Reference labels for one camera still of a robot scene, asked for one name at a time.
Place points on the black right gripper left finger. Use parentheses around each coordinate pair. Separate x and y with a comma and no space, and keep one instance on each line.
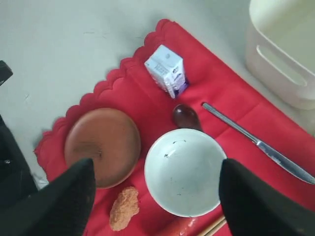
(62,208)

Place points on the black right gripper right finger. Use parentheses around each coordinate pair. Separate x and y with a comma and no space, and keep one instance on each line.
(253,208)

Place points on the fried chicken nugget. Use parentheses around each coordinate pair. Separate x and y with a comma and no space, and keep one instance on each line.
(124,208)

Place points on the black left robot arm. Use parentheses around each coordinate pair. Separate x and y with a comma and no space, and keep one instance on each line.
(16,181)

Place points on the right wooden chopstick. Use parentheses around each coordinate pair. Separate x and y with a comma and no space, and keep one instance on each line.
(217,232)

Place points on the wooden chopstick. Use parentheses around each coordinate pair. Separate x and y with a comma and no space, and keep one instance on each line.
(217,232)
(218,220)

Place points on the left wooden chopstick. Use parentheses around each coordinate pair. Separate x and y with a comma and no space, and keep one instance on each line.
(218,220)

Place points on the silver table knife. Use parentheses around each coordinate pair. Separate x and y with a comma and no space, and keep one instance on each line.
(272,153)

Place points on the white ceramic bowl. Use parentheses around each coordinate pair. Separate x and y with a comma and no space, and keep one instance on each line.
(182,172)

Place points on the brown wooden plate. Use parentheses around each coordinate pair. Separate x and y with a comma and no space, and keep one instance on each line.
(111,139)

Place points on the dark wooden spoon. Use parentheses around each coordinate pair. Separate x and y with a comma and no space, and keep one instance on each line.
(185,117)

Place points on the red tablecloth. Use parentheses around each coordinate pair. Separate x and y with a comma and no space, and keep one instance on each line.
(131,89)

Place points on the small milk carton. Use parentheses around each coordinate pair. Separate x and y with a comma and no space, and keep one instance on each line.
(167,69)

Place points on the large cream plastic bin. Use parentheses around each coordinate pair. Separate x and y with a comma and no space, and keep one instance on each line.
(280,49)

